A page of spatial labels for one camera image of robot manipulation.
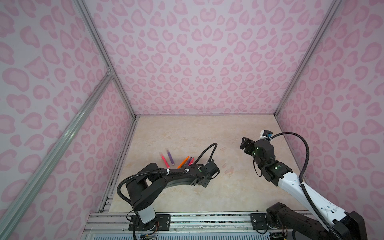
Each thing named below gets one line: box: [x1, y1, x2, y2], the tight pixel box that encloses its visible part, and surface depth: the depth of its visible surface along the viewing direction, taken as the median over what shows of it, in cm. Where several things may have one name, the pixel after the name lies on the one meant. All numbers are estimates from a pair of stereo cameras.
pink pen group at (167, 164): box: [160, 154, 171, 168], surface depth 97 cm
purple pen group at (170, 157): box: [166, 149, 175, 166], surface depth 100 cm
